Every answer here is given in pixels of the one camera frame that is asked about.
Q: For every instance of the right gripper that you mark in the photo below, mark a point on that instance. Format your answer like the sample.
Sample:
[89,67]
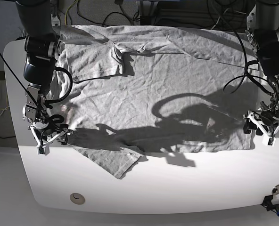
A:
[45,133]

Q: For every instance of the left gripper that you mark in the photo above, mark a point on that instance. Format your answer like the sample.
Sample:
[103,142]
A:
[262,125]

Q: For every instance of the grey T-shirt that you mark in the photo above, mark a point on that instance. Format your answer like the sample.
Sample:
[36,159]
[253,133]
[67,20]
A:
[152,89]

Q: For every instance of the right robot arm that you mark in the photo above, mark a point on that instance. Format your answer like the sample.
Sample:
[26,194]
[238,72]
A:
[42,46]

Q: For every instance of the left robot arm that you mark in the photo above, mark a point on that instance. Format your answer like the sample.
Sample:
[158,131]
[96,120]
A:
[263,34]

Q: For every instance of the round table grommet left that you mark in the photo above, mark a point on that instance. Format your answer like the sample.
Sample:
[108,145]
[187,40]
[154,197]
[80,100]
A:
[77,198]

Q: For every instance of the round metal grommet right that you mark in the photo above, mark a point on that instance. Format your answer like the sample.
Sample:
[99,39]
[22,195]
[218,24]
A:
[275,190]

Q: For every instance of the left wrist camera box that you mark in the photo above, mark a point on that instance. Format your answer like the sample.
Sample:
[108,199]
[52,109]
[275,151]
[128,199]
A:
[269,141]

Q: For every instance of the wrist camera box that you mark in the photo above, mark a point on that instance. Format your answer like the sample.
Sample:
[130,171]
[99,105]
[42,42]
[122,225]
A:
[269,141]
[43,150]

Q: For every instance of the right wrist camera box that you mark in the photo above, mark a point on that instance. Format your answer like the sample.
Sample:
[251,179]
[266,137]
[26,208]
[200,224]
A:
[43,150]

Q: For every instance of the black clamp with cable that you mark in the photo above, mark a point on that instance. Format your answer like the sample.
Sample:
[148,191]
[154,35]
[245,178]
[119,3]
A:
[269,206]

